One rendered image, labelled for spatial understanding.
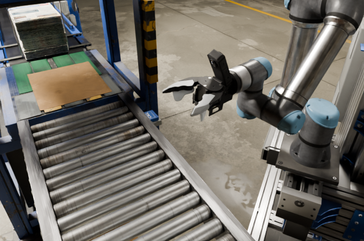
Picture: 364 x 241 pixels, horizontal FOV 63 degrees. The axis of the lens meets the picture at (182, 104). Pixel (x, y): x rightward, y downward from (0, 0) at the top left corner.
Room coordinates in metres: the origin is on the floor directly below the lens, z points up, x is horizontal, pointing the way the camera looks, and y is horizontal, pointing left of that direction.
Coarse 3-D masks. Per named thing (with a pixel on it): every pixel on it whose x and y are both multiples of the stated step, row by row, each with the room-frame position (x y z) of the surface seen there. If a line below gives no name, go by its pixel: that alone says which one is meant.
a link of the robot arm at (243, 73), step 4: (232, 68) 0.78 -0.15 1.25; (236, 68) 0.77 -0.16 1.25; (240, 68) 0.77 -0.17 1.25; (244, 68) 0.78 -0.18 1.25; (236, 72) 0.75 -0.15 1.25; (240, 72) 0.76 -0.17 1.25; (244, 72) 0.76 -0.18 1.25; (248, 72) 0.77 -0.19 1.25; (240, 76) 0.74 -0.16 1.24; (244, 76) 0.75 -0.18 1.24; (248, 76) 0.76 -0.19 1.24; (240, 80) 0.74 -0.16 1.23; (244, 80) 0.74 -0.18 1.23; (248, 80) 0.75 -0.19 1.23; (240, 84) 0.74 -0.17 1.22; (244, 84) 0.74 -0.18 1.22; (248, 84) 0.75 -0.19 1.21; (240, 88) 0.74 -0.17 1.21; (244, 88) 0.74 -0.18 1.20
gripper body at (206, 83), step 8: (232, 72) 0.75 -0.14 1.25; (200, 80) 0.71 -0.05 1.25; (208, 80) 0.71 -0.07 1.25; (216, 80) 0.71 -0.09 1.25; (232, 80) 0.74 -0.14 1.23; (200, 88) 0.69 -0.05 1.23; (208, 88) 0.67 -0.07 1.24; (216, 88) 0.68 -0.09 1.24; (224, 88) 0.69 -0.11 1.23; (232, 88) 0.74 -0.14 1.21; (200, 96) 0.70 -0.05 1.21; (224, 96) 0.69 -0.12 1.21; (232, 96) 0.75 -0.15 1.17; (216, 104) 0.70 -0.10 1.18; (216, 112) 0.68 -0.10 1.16
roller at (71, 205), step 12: (144, 168) 0.83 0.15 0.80; (156, 168) 0.83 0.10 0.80; (168, 168) 0.85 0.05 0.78; (120, 180) 0.77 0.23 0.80; (132, 180) 0.78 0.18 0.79; (144, 180) 0.79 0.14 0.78; (84, 192) 0.72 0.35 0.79; (96, 192) 0.72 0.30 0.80; (108, 192) 0.73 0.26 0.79; (60, 204) 0.66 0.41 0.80; (72, 204) 0.67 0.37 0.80; (84, 204) 0.68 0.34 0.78; (60, 216) 0.63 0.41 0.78
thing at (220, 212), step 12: (120, 96) 1.37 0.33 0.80; (132, 108) 1.25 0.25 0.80; (144, 120) 1.15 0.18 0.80; (156, 132) 1.06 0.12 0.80; (168, 144) 0.97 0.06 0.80; (168, 156) 0.90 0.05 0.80; (180, 156) 0.90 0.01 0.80; (180, 168) 0.83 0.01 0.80; (192, 168) 0.83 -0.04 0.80; (192, 180) 0.77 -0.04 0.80; (204, 192) 0.71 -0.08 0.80; (216, 204) 0.66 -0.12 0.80; (216, 216) 0.62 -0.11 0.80; (228, 216) 0.62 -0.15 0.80; (228, 228) 0.57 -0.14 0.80; (240, 228) 0.57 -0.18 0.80; (240, 240) 0.53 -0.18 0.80; (252, 240) 0.53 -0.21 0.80
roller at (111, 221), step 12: (156, 192) 0.72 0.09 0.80; (168, 192) 0.72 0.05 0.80; (180, 192) 0.73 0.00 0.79; (132, 204) 0.66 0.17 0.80; (144, 204) 0.67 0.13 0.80; (156, 204) 0.68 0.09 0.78; (108, 216) 0.62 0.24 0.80; (120, 216) 0.62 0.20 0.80; (132, 216) 0.63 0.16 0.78; (84, 228) 0.57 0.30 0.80; (96, 228) 0.58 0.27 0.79; (108, 228) 0.59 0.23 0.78; (72, 240) 0.54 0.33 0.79; (84, 240) 0.55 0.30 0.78
